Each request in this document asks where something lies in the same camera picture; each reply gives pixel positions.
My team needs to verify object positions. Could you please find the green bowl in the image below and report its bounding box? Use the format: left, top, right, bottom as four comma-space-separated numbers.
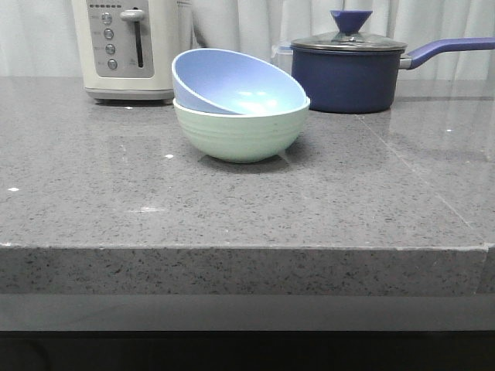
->
172, 100, 310, 163

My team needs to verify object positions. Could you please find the white curtain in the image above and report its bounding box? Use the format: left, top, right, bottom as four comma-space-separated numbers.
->
1, 1, 494, 77

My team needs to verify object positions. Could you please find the clear plastic container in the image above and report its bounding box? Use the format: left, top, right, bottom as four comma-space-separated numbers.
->
271, 41, 293, 75

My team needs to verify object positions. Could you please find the blue bowl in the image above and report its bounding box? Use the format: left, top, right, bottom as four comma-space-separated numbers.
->
172, 48, 307, 115

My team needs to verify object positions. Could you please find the dark blue saucepan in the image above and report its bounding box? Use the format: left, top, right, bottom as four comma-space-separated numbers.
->
291, 37, 494, 114

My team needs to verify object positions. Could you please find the cream white toaster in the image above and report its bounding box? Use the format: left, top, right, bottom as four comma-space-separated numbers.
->
72, 0, 193, 100

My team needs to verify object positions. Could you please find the glass pot lid blue knob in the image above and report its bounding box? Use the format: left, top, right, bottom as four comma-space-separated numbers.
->
291, 10, 407, 52

